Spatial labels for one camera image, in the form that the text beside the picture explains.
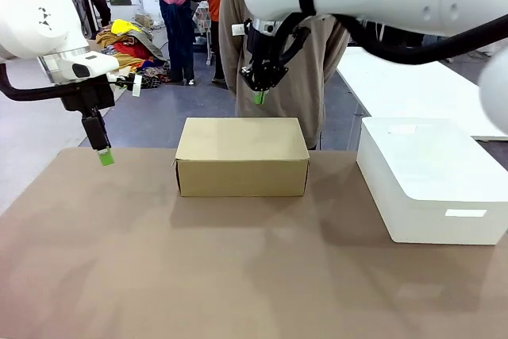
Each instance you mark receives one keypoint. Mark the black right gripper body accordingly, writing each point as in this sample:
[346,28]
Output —
[262,51]

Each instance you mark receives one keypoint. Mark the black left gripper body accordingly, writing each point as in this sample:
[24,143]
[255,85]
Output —
[89,97]

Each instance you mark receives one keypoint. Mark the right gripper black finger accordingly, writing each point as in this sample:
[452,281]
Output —
[275,77]
[254,79]

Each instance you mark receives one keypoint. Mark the brown cardboard shoe box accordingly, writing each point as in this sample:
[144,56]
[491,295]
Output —
[238,172]

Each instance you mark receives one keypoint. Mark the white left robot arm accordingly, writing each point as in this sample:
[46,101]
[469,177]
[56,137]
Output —
[31,17]

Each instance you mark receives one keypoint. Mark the person torso beige sweater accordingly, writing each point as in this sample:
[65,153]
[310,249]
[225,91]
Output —
[317,85]

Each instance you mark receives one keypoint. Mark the table with patterned cloth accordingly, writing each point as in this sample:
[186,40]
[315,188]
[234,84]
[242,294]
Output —
[201,17]

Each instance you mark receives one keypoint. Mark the pile of colourful clothes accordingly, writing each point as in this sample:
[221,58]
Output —
[135,45]

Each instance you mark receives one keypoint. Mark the white bags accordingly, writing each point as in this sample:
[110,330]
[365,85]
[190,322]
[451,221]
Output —
[151,7]

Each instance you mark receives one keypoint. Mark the white plastic storage bin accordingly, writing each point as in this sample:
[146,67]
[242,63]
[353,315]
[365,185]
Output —
[428,172]

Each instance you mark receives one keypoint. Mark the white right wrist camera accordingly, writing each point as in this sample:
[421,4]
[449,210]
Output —
[238,29]

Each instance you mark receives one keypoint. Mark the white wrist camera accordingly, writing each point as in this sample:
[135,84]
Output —
[136,85]
[238,29]

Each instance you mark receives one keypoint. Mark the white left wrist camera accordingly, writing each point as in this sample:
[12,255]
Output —
[136,85]

